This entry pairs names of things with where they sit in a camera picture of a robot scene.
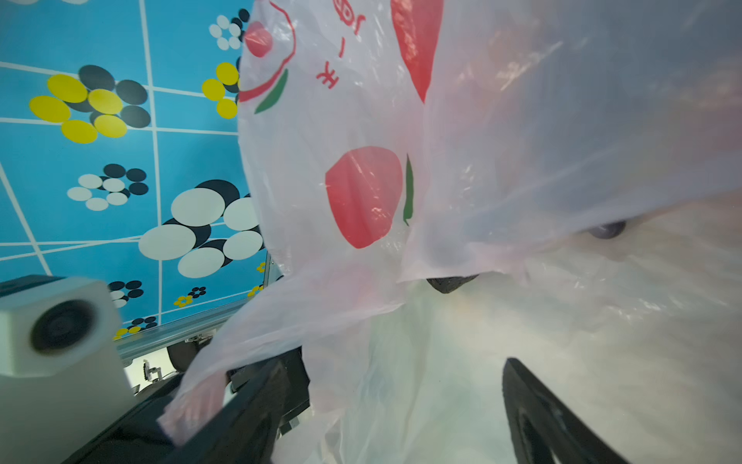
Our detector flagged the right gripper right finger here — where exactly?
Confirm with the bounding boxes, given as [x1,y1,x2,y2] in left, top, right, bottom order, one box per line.
[502,358,627,464]

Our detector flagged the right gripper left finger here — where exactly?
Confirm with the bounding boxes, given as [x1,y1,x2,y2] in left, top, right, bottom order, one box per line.
[163,361,290,464]

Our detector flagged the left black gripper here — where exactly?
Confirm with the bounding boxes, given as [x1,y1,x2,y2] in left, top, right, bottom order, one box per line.
[67,348,309,463]

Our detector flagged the pink translucent plastic bag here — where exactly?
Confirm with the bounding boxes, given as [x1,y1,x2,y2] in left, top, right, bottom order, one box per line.
[183,1,741,463]

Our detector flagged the dark avocado front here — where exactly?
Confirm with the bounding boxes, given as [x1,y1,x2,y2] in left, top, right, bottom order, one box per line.
[427,275,477,295]

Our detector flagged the dark purple grape bunch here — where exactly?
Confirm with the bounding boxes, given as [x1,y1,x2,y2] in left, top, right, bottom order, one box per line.
[587,220,627,240]

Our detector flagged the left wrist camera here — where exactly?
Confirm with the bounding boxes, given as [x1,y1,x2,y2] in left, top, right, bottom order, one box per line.
[1,275,134,463]

